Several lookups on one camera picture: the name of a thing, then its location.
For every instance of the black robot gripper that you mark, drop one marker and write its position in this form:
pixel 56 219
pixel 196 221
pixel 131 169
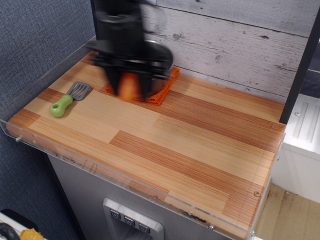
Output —
pixel 120 46

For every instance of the orange toy carrot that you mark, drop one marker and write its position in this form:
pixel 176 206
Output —
pixel 128 86

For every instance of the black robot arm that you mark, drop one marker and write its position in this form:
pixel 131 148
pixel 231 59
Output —
pixel 115 6

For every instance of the silver metal bowl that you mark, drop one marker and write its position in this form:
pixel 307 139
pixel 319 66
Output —
pixel 159 61

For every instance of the orange folded cloth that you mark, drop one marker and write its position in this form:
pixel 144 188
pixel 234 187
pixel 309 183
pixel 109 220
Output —
pixel 157 98

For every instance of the clear acrylic table guard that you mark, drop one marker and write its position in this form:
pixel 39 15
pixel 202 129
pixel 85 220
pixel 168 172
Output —
pixel 206 152

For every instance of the grey toy fridge cabinet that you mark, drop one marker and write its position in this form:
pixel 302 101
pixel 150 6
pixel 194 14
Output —
pixel 86 192

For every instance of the silver dispenser button panel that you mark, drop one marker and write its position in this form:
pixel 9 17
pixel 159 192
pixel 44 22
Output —
pixel 127 224

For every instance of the yellow tape object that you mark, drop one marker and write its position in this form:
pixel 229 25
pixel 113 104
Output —
pixel 31 234

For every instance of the white ribbed box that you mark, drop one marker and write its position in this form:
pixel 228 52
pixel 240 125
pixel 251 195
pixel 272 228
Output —
pixel 297 165

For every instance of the green handled grey spatula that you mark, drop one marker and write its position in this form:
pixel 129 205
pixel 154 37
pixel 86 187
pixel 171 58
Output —
pixel 76 92

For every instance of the black right vertical post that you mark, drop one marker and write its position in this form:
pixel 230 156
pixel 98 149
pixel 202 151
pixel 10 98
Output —
pixel 303 67

